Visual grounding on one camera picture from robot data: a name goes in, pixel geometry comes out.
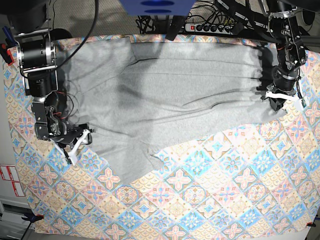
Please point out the black power strip red switch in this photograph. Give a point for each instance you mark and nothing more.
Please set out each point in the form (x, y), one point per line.
(198, 28)

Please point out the orange clamp bottom right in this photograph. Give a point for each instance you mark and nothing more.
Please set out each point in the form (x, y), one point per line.
(311, 224)

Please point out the blue clamp bottom left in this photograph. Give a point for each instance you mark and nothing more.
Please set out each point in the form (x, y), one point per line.
(32, 218)

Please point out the colourful patterned tablecloth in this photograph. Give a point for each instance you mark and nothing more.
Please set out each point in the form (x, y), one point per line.
(250, 181)

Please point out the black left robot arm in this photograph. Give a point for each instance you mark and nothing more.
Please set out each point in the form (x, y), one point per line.
(291, 55)

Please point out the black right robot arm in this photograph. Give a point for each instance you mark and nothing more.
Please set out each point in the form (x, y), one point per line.
(37, 61)

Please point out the red white labels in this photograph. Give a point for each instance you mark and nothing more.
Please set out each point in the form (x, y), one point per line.
(9, 178)

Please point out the grey T-shirt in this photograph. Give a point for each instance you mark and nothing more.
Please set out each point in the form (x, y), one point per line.
(143, 97)

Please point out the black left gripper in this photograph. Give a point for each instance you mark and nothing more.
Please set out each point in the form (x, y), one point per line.
(262, 89)

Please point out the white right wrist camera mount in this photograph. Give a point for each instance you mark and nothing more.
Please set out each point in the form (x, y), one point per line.
(71, 156)

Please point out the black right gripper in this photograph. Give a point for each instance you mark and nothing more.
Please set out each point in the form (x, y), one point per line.
(78, 133)

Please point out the blue box overhead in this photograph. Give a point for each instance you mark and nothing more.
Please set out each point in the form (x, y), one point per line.
(157, 7)

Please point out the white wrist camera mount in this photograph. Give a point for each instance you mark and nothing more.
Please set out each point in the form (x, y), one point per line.
(277, 100)
(71, 156)

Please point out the black red clamp left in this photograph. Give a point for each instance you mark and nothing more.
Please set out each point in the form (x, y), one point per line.
(5, 47)

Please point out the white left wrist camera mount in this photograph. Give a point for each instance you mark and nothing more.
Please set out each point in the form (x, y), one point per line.
(277, 100)

